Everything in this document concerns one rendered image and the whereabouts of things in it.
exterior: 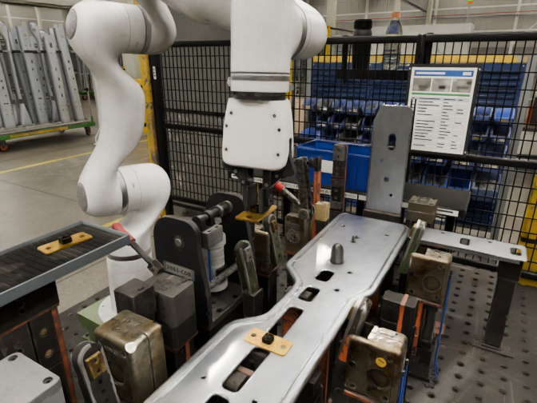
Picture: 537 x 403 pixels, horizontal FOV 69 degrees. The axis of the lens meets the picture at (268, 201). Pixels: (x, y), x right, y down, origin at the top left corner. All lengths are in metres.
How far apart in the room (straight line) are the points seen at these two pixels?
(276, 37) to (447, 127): 1.05
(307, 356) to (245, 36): 0.51
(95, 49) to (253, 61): 0.44
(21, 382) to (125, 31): 0.66
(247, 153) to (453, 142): 1.06
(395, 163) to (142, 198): 0.75
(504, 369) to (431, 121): 0.81
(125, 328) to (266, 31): 0.48
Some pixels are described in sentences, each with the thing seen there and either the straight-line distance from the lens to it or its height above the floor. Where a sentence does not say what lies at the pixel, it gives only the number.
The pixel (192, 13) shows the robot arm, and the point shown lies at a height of 1.54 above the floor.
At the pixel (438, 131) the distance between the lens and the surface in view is 1.53.
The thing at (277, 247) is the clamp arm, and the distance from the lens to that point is 0.99.
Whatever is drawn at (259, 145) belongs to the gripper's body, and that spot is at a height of 1.35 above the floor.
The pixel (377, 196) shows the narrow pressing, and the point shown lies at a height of 1.05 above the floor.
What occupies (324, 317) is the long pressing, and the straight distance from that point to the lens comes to 0.80.
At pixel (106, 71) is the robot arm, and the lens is 0.92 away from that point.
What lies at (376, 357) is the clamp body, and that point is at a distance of 0.70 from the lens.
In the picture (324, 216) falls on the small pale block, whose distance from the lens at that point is 1.18.
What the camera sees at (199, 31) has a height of 1.67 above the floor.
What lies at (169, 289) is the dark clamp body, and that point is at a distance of 0.75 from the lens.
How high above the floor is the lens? 1.47
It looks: 20 degrees down
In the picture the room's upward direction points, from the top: straight up
